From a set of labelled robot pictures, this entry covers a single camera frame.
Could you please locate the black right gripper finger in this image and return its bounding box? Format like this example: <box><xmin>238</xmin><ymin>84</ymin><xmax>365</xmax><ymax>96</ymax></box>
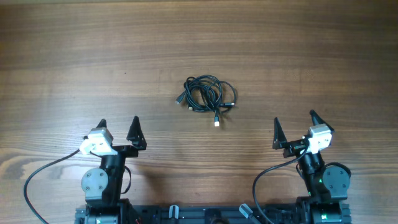
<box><xmin>309</xmin><ymin>110</ymin><xmax>335</xmax><ymax>133</ymax></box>
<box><xmin>272</xmin><ymin>117</ymin><xmax>287</xmax><ymax>149</ymax></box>

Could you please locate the black USB cable dark plug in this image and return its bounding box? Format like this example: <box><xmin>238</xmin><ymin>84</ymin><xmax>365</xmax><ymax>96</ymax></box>
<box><xmin>175</xmin><ymin>75</ymin><xmax>223</xmax><ymax>113</ymax></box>

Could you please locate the black USB cable white plug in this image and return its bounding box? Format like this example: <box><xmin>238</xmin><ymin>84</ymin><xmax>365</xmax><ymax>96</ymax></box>
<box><xmin>175</xmin><ymin>75</ymin><xmax>237</xmax><ymax>127</ymax></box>

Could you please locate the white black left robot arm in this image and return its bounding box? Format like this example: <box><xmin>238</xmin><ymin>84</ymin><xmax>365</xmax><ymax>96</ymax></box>
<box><xmin>75</xmin><ymin>116</ymin><xmax>147</xmax><ymax>224</ymax></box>

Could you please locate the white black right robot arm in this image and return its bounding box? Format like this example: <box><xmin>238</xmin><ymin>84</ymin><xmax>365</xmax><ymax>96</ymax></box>
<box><xmin>264</xmin><ymin>110</ymin><xmax>352</xmax><ymax>224</ymax></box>

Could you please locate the black right camera cable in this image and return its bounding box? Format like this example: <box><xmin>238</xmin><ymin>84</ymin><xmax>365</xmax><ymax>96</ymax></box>
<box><xmin>252</xmin><ymin>142</ymin><xmax>310</xmax><ymax>224</ymax></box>

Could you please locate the black camera cable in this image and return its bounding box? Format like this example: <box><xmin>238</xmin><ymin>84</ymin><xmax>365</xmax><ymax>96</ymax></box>
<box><xmin>23</xmin><ymin>148</ymin><xmax>81</xmax><ymax>224</ymax></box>
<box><xmin>252</xmin><ymin>142</ymin><xmax>310</xmax><ymax>224</ymax></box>

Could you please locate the black left camera cable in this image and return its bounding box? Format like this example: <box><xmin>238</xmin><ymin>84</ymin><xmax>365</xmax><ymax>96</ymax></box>
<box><xmin>23</xmin><ymin>148</ymin><xmax>81</xmax><ymax>224</ymax></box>

